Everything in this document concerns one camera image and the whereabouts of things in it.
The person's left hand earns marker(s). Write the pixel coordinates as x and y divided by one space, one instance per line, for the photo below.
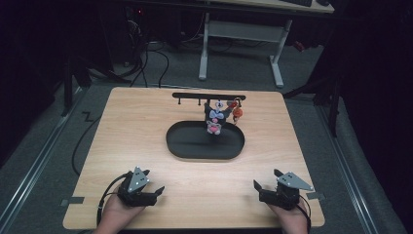
115 214

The white-framed wooden desk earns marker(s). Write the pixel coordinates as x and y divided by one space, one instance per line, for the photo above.
243 31

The black hook rack with tray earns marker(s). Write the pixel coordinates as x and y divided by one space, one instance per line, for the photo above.
195 143

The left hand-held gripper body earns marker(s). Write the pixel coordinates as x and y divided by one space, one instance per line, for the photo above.
138 195

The person's right hand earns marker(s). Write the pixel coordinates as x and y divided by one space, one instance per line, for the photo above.
290 219

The black metal stand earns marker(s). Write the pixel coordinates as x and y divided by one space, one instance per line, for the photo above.
332 97
73 81

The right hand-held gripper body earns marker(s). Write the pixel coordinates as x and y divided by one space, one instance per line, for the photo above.
285 196

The black keyboard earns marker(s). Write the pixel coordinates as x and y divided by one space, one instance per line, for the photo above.
297 2

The black tape strip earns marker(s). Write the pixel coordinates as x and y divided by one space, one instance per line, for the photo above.
73 201
315 196

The metal floor rail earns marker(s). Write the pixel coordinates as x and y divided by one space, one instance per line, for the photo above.
347 169
32 169

